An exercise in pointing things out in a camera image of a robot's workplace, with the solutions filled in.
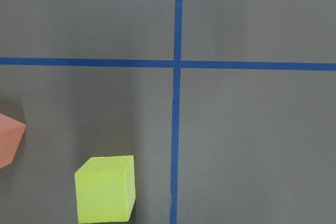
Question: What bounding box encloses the yellow foam block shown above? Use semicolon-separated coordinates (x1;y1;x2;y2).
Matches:
75;155;136;223

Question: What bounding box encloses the orange foam block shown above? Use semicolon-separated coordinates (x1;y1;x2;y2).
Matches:
1;114;26;168

